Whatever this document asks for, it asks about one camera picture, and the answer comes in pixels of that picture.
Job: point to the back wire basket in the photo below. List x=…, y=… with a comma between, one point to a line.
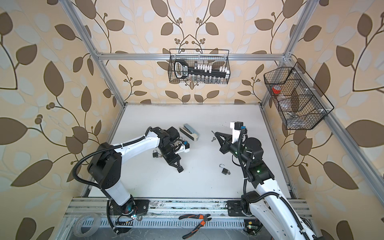
x=215, y=57

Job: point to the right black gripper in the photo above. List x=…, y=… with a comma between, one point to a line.
x=226, y=144

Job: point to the red capped item in basket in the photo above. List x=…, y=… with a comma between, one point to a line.
x=276, y=89

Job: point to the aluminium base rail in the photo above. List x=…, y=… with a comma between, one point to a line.
x=164, y=213

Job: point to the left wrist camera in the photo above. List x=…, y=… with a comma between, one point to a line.
x=182, y=147

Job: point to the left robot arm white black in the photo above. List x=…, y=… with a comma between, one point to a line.
x=103, y=168

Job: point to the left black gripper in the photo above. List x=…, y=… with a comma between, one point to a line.
x=174, y=162

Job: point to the wire basket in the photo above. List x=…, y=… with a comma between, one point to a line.
x=215, y=57
x=302, y=104

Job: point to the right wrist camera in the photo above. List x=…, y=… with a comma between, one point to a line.
x=236, y=130

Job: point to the right wire basket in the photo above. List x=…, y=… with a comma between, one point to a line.
x=302, y=104

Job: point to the clear tape roll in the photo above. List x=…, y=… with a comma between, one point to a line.
x=86, y=225

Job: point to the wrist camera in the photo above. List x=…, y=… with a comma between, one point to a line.
x=236, y=130
x=182, y=147

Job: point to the black socket tool set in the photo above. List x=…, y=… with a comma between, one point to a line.
x=202, y=72

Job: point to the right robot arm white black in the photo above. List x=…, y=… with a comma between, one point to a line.
x=262, y=196

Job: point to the black padlock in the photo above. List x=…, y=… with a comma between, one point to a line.
x=155, y=154
x=225, y=171

